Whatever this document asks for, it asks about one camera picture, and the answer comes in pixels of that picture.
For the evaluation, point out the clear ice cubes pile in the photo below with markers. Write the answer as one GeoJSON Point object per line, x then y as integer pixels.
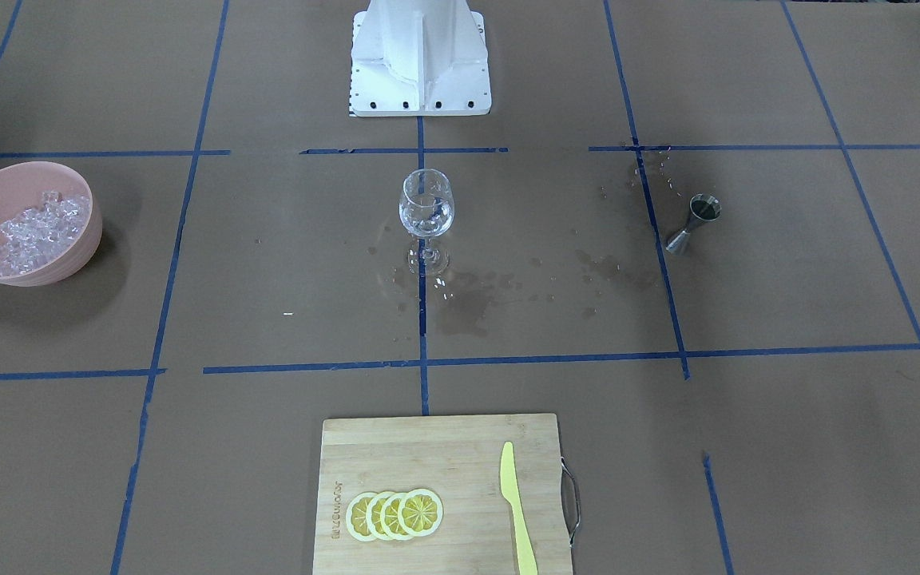
{"type": "Point", "coordinates": [38, 235]}

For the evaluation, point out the steel double jigger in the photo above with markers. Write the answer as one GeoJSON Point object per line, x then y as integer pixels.
{"type": "Point", "coordinates": [702, 209]}

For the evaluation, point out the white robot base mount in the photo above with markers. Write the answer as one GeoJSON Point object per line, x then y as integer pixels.
{"type": "Point", "coordinates": [419, 59]}

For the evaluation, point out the bamboo cutting board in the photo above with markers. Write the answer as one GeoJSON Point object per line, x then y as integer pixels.
{"type": "Point", "coordinates": [457, 457]}

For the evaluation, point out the pink plastic bowl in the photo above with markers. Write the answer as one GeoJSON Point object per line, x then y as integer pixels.
{"type": "Point", "coordinates": [20, 188]}

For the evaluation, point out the yellow plastic knife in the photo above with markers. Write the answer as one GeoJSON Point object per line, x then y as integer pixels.
{"type": "Point", "coordinates": [526, 562]}

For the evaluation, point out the clear wine glass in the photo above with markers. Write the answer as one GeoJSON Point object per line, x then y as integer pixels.
{"type": "Point", "coordinates": [427, 210]}

